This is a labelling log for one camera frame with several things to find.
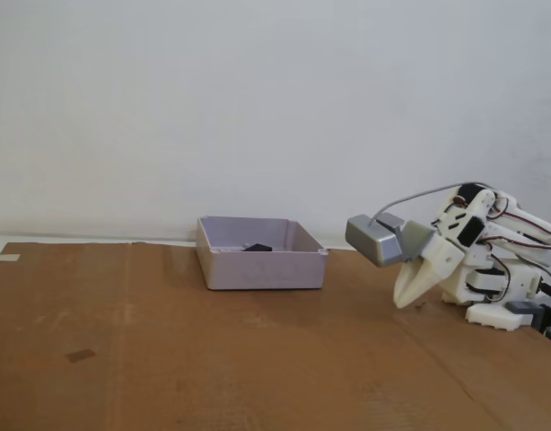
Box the brown cardboard sheet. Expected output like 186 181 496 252
0 241 551 431

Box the silver webcam with clip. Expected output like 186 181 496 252
345 213 436 269

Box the grey open plastic box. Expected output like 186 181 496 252
196 215 329 292

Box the cream gripper body black servo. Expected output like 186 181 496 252
420 208 486 287

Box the grey and black table clamp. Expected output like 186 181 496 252
504 300 551 347

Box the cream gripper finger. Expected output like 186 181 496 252
392 259 424 303
395 266 442 311

